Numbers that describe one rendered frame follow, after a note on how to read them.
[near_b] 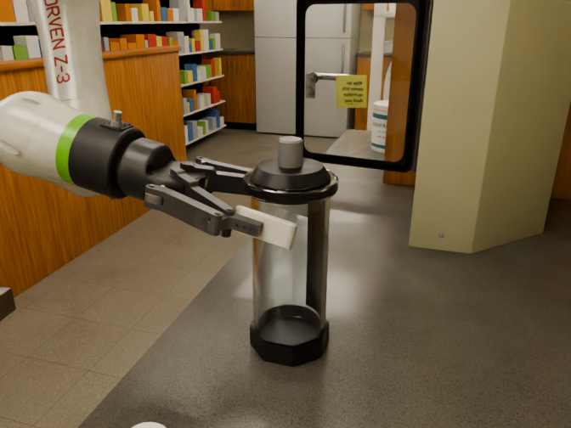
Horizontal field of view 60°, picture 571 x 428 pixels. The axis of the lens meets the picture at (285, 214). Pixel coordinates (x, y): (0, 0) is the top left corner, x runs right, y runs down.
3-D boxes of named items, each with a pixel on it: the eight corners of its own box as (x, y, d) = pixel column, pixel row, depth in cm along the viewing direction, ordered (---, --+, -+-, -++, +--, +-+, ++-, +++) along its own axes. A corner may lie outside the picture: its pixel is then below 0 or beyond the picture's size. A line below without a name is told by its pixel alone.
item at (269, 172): (336, 186, 60) (339, 132, 57) (319, 213, 51) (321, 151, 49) (265, 179, 62) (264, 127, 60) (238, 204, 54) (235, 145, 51)
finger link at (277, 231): (238, 204, 54) (235, 206, 53) (297, 223, 53) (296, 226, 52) (234, 228, 55) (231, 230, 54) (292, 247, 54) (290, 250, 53)
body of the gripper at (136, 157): (114, 145, 56) (188, 167, 54) (152, 129, 63) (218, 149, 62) (110, 204, 59) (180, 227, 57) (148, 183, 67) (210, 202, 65)
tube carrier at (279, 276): (338, 318, 67) (346, 167, 59) (320, 368, 58) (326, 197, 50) (263, 306, 70) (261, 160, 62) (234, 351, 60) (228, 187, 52)
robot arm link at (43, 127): (-51, 149, 59) (-15, 66, 60) (19, 175, 71) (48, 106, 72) (49, 183, 56) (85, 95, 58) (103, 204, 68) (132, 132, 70)
